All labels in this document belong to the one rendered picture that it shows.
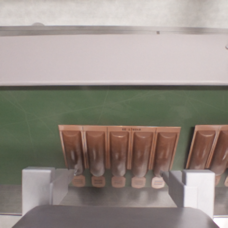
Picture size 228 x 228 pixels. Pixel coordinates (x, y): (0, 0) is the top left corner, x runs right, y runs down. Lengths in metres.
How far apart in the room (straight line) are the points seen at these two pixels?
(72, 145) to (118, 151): 0.04
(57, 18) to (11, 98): 0.74
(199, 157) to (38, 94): 0.15
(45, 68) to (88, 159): 0.10
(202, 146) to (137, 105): 0.07
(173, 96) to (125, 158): 0.08
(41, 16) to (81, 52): 0.75
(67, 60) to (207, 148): 0.14
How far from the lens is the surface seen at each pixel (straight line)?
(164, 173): 0.17
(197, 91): 0.25
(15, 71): 0.25
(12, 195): 0.37
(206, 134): 0.26
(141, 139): 0.26
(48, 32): 0.84
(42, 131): 0.28
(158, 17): 0.96
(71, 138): 0.26
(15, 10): 1.02
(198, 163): 0.29
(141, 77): 0.23
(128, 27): 0.84
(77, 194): 0.35
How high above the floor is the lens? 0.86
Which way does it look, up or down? 46 degrees down
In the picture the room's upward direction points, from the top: 175 degrees counter-clockwise
